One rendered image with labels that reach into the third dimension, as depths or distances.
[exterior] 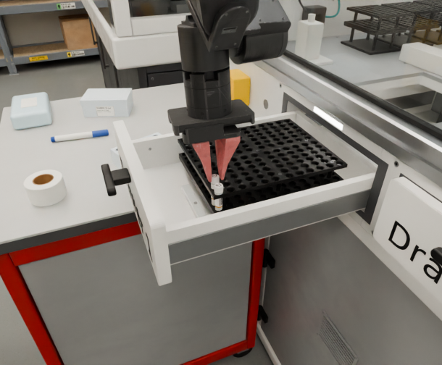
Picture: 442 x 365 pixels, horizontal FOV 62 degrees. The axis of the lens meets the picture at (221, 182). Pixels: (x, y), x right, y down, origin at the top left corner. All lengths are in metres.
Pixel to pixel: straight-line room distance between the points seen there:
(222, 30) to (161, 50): 0.96
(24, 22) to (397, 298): 4.39
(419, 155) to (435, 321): 0.24
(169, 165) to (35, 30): 4.04
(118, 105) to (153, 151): 0.42
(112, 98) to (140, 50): 0.30
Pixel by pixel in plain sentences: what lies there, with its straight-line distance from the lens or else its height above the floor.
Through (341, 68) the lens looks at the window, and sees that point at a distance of 0.64.
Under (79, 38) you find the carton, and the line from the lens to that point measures 4.25.
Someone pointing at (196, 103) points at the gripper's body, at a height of 1.03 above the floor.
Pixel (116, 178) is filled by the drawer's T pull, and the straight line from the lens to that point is 0.54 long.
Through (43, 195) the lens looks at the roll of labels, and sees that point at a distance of 0.77.
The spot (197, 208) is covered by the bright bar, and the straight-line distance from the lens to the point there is 0.56.
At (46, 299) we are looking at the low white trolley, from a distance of 0.87.
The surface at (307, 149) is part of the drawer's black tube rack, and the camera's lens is 0.64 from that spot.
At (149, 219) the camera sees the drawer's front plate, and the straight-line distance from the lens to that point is 0.43.
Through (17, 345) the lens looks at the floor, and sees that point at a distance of 1.57.
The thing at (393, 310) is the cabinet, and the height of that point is 0.70.
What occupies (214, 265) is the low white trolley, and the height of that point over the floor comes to 0.52.
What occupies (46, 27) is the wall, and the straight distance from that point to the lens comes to 4.65.
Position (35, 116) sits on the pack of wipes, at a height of 0.79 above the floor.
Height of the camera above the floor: 1.21
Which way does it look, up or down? 35 degrees down
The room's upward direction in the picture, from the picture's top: straight up
